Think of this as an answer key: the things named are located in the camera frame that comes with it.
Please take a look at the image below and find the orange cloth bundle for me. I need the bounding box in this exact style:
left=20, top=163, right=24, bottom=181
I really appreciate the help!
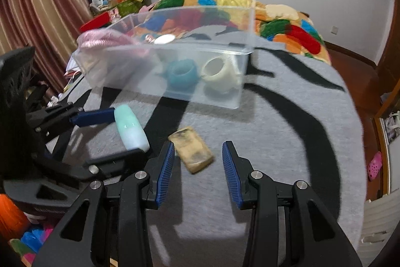
left=0, top=193, right=31, bottom=243

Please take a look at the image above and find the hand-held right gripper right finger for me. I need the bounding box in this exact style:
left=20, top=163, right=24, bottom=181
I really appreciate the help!
left=222, top=141, right=364, bottom=267

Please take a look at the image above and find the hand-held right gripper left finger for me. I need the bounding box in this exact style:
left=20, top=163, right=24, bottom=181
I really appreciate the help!
left=31, top=141, right=176, bottom=267

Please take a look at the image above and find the clear plastic storage box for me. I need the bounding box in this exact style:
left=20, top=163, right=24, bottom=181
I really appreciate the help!
left=72, top=6, right=255, bottom=110

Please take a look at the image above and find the pink clog shoe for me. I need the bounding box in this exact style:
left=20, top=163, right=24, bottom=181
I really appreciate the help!
left=367, top=151, right=384, bottom=182

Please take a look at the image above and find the blue tape roll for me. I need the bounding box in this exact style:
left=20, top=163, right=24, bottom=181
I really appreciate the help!
left=165, top=59, right=199, bottom=89

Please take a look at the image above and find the blue plastic bag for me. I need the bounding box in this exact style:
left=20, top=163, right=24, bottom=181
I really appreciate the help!
left=19, top=228, right=54, bottom=255

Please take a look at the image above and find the green printed packet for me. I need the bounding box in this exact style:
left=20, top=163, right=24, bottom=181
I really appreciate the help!
left=116, top=0, right=145, bottom=16

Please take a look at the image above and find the wooden framed cabinet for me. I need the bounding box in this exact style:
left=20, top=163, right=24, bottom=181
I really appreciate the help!
left=371, top=91, right=400, bottom=196

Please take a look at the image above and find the white ribbed furniture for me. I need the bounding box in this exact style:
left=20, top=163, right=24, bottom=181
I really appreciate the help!
left=355, top=191, right=400, bottom=267

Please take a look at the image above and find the colourful patchwork blanket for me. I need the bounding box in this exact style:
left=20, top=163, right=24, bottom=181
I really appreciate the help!
left=149, top=0, right=332, bottom=65

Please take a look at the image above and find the round silver lid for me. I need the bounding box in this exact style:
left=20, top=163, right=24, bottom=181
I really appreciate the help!
left=153, top=34, right=175, bottom=46

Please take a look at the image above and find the red flat case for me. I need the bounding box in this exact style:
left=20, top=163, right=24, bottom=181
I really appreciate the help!
left=79, top=12, right=110, bottom=33

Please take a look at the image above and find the striped pink curtain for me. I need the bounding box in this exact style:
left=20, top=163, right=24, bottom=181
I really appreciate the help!
left=0, top=0, right=96, bottom=93

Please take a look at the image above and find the yellow stained sponge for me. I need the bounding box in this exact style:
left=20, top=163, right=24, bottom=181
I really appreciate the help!
left=168, top=126, right=216, bottom=174

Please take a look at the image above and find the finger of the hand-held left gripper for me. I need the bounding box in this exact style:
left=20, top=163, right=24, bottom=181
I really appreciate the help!
left=2, top=146, right=149, bottom=211
left=26, top=102, right=116, bottom=143

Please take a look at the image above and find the pink cloth bag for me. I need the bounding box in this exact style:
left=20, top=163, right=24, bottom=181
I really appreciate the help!
left=76, top=29, right=157, bottom=59

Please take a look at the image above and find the pile of papers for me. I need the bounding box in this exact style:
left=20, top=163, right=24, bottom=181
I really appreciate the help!
left=63, top=54, right=86, bottom=93

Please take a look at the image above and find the white tape roll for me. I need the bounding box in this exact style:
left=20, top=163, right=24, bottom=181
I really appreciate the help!
left=200, top=56, right=241, bottom=89

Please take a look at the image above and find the pale green plastic bottle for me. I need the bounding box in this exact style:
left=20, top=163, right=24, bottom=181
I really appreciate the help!
left=114, top=104, right=151, bottom=152

